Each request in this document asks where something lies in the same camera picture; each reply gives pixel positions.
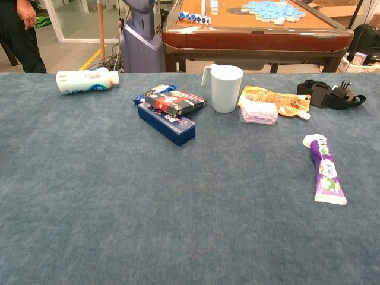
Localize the clear box purple floss picks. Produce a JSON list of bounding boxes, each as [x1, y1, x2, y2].
[[239, 100, 279, 125]]

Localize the brown mahjong table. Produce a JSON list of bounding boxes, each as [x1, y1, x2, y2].
[[161, 0, 356, 74]]

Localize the white plastic mug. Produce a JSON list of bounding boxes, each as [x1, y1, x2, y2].
[[201, 64, 245, 114]]

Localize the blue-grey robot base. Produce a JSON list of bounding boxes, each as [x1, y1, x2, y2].
[[119, 0, 166, 74]]

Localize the green bag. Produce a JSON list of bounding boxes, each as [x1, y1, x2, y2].
[[34, 15, 52, 29]]

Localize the blue snack packet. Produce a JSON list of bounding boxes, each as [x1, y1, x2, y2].
[[132, 84, 178, 105]]

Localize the dark blue long box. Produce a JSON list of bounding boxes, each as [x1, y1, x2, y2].
[[137, 102, 197, 147]]

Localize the black strap camera mount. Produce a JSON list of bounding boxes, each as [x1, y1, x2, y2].
[[297, 79, 367, 110]]

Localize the blue felt table cover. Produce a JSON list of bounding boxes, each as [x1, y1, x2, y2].
[[0, 72, 380, 285]]

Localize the pile of blue mahjong tiles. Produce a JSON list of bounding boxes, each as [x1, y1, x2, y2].
[[240, 0, 306, 26]]

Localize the cardboard box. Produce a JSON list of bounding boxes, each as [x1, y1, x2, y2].
[[308, 0, 365, 29]]

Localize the blue white snake toy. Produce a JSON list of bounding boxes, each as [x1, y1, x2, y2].
[[177, 11, 212, 26]]

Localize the orange spouted pouch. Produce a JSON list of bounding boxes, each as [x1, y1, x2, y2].
[[238, 85, 312, 121]]

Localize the black bag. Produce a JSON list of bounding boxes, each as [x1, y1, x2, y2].
[[346, 24, 380, 65]]

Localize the black red carton box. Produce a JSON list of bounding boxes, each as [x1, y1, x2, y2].
[[141, 90, 208, 117]]

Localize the wooden pole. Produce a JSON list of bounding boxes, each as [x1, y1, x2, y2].
[[97, 0, 106, 61]]

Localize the white plastic basket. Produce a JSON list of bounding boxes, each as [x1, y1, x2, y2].
[[337, 55, 380, 74]]

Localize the person in black clothes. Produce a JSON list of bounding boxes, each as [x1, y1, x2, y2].
[[0, 0, 48, 74]]

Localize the white bottle blue label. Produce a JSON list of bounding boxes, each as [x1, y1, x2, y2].
[[56, 66, 121, 95]]

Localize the black floor cable bundle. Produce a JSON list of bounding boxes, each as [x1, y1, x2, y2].
[[87, 41, 125, 74]]

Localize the purple toothpaste tube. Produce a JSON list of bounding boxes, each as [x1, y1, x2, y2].
[[308, 134, 348, 206]]

